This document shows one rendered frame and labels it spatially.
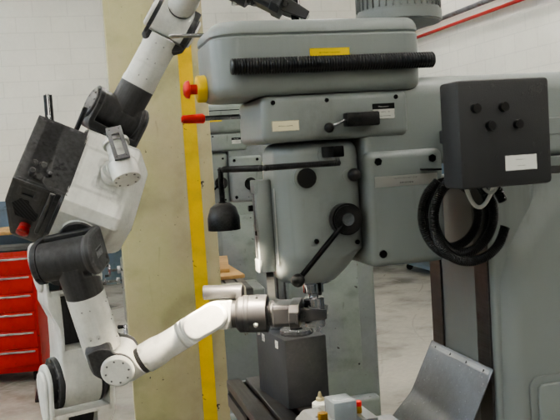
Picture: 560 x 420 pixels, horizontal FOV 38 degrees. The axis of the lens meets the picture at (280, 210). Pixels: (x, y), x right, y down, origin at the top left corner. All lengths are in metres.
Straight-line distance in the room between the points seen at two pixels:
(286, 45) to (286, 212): 0.36
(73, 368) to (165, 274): 1.33
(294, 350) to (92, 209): 0.66
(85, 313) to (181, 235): 1.69
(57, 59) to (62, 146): 8.88
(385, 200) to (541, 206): 0.36
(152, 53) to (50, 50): 8.79
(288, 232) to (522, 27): 7.40
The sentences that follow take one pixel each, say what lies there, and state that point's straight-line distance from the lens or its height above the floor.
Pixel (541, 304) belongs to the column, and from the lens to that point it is 1.92.
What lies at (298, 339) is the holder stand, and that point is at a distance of 2.16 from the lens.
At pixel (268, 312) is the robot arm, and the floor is 1.24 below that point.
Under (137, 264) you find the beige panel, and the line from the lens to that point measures 3.53.
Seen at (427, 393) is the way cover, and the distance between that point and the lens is 2.13.
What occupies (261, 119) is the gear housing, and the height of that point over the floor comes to 1.68.
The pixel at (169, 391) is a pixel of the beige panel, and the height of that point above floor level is 0.59.
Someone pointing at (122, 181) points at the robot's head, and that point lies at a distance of 1.89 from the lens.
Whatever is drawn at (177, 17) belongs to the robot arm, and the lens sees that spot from 2.08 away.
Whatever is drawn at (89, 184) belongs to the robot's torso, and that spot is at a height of 1.56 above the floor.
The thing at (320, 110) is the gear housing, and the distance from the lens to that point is 1.74.
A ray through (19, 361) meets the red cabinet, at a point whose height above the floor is 0.17.
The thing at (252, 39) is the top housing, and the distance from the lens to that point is 1.71.
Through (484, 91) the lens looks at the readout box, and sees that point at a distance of 1.61.
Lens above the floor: 1.61
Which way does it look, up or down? 4 degrees down
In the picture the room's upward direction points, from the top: 4 degrees counter-clockwise
